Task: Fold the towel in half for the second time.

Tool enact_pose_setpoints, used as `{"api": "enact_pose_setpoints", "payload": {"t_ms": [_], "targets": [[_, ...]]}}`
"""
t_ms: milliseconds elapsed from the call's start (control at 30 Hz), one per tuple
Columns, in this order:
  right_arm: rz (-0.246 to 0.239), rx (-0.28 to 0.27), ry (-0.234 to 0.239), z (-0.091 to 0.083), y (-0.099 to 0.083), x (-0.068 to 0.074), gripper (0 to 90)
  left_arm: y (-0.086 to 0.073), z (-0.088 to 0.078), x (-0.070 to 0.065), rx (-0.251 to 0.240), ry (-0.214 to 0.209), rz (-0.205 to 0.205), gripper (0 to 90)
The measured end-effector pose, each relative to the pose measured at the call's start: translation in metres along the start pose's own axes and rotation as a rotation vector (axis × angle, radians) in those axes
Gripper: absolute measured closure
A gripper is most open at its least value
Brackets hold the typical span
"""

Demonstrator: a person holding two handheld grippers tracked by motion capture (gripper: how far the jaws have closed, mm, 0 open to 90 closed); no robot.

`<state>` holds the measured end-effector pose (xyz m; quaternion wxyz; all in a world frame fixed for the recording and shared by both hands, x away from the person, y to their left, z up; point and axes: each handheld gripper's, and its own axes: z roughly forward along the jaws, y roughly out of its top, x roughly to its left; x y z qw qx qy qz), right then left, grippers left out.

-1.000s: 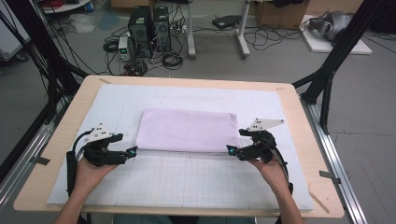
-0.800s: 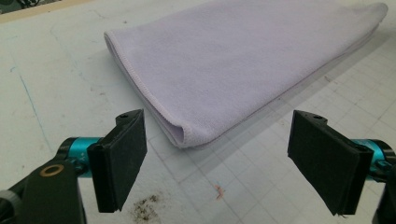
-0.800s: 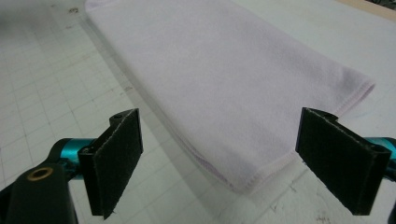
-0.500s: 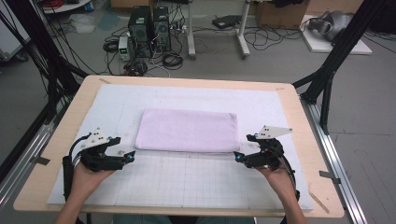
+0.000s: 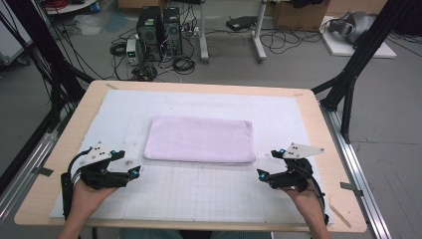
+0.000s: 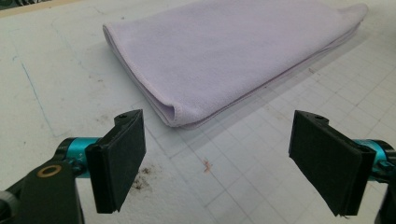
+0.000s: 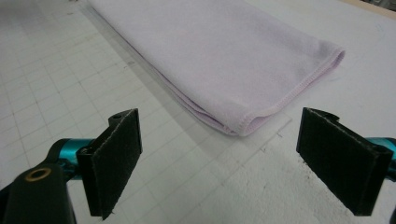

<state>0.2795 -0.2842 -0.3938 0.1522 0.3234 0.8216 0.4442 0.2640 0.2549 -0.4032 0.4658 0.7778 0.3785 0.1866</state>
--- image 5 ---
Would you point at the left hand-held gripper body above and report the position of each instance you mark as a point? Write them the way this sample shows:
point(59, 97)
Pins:
point(99, 177)

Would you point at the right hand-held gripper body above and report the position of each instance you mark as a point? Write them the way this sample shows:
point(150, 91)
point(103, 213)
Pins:
point(293, 177)

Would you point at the pale pink printed towel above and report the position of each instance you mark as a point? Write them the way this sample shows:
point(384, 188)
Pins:
point(199, 139)

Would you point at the person's left hand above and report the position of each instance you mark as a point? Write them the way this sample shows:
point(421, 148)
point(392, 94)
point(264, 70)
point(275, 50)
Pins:
point(84, 202)

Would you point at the person's right hand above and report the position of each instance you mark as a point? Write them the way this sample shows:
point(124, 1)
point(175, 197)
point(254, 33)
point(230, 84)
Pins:
point(307, 205)

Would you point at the black tape strip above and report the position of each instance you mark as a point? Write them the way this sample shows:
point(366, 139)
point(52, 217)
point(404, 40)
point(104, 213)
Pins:
point(43, 171)

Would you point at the white grid foam mat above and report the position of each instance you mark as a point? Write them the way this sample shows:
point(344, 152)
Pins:
point(185, 195)

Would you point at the thin wooden stick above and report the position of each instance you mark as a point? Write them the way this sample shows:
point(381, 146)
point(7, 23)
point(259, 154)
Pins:
point(339, 214)

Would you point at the grey tape strip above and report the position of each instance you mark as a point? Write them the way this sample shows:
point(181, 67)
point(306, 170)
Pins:
point(351, 188)

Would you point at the white power supply unit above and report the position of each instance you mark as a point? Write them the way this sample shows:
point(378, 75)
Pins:
point(132, 51)

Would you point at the white floor board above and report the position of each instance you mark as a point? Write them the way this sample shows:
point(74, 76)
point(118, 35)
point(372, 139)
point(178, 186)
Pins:
point(338, 48)

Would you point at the wide black computer tower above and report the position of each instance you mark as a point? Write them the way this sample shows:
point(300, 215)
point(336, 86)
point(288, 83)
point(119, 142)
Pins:
point(148, 31)

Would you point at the clear plastic bag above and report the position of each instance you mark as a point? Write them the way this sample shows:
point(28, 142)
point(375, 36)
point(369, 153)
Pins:
point(87, 26)

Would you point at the teal floor sheet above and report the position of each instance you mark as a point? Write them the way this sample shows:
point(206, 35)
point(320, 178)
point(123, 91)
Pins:
point(116, 21)

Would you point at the narrow black computer tower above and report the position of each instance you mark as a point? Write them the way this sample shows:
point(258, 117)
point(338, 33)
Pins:
point(172, 31)

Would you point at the flat black device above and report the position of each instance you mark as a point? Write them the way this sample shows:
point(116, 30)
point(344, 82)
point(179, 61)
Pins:
point(241, 22)

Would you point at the brown cardboard box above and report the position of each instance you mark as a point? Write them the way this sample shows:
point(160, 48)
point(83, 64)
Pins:
point(298, 18)

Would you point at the white metal stand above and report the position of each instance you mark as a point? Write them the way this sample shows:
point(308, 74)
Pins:
point(203, 40)

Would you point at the grey rounded device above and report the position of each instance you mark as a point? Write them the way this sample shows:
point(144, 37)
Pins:
point(355, 25)

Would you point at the round white table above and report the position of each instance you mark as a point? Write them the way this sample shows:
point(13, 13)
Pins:
point(68, 7)

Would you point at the aluminium rail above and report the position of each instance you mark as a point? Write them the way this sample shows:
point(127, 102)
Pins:
point(351, 159)
point(30, 166)

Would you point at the black metal frame strut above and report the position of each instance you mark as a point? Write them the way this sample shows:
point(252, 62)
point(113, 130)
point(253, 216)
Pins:
point(36, 40)
point(363, 53)

